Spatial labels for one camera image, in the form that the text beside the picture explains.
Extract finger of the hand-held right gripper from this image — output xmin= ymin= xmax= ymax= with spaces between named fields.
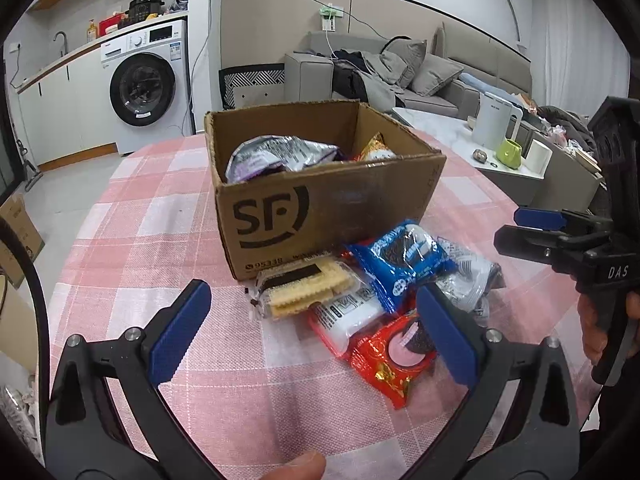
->
xmin=493 ymin=225 xmax=586 ymax=276
xmin=514 ymin=206 xmax=608 ymax=233

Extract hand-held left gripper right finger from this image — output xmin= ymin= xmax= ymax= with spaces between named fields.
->
xmin=415 ymin=282 xmax=581 ymax=480

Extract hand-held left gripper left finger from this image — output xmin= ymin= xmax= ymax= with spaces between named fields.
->
xmin=49 ymin=280 xmax=216 ymax=480

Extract red cookie packet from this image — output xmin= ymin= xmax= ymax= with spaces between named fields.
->
xmin=347 ymin=310 xmax=438 ymax=411

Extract silver foil snack packet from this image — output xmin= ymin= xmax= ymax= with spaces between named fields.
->
xmin=225 ymin=135 xmax=346 ymax=183
xmin=435 ymin=237 xmax=503 ymax=328

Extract blue cookie packet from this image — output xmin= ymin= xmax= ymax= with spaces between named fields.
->
xmin=345 ymin=218 xmax=458 ymax=316

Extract white red-edged packet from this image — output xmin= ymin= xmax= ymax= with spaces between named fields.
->
xmin=306 ymin=280 xmax=388 ymax=358

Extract clear cracker sandwich packet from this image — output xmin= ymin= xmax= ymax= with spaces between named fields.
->
xmin=250 ymin=255 xmax=358 ymax=321

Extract brown cardboard box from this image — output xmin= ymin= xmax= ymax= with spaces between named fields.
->
xmin=204 ymin=100 xmax=447 ymax=281

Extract large orange noodle snack packet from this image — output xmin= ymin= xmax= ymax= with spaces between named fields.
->
xmin=352 ymin=132 xmax=398 ymax=162

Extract person's right forearm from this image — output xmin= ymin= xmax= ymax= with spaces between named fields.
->
xmin=580 ymin=360 xmax=640 ymax=480

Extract person's right hand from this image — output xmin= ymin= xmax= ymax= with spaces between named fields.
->
xmin=579 ymin=290 xmax=640 ymax=366

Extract person's left hand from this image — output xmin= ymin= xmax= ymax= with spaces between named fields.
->
xmin=260 ymin=450 xmax=326 ymax=480

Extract white cylindrical cup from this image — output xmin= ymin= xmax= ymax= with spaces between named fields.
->
xmin=526 ymin=138 xmax=553 ymax=177

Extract green cup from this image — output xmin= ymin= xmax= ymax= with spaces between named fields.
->
xmin=496 ymin=138 xmax=523 ymax=168

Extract dark grey clothes heap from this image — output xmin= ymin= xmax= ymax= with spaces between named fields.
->
xmin=535 ymin=105 xmax=601 ymax=161

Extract white electric kettle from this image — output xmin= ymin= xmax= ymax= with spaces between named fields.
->
xmin=471 ymin=91 xmax=523 ymax=147

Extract pink plaid tablecloth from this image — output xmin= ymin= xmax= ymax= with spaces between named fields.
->
xmin=37 ymin=130 xmax=601 ymax=480

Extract marble coffee table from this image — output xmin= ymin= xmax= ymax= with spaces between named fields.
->
xmin=392 ymin=106 xmax=601 ymax=211

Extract light blue blanket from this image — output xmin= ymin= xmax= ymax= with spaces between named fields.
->
xmin=459 ymin=72 xmax=493 ymax=93

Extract grey sofa pillow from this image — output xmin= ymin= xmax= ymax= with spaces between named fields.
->
xmin=380 ymin=37 xmax=428 ymax=88
xmin=410 ymin=54 xmax=463 ymax=97

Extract floor cardboard box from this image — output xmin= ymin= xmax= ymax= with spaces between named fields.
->
xmin=0 ymin=192 xmax=46 ymax=288

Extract white curtain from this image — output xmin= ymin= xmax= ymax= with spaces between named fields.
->
xmin=530 ymin=0 xmax=626 ymax=111

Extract grey jacket pile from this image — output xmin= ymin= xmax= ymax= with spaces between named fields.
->
xmin=331 ymin=49 xmax=406 ymax=108

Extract stick mop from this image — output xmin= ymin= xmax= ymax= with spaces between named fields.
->
xmin=15 ymin=135 xmax=38 ymax=191

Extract white washing machine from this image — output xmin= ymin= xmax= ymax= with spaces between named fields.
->
xmin=100 ymin=17 xmax=193 ymax=156

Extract white lower kitchen cabinets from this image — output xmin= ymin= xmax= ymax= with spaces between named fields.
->
xmin=17 ymin=40 xmax=118 ymax=171

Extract grey sofa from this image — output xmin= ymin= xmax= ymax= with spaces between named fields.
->
xmin=284 ymin=22 xmax=533 ymax=121

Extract black pressure cooker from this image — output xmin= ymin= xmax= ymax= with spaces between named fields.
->
xmin=127 ymin=0 xmax=166 ymax=23

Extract wall socket with charger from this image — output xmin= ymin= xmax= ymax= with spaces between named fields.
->
xmin=319 ymin=4 xmax=345 ymax=31

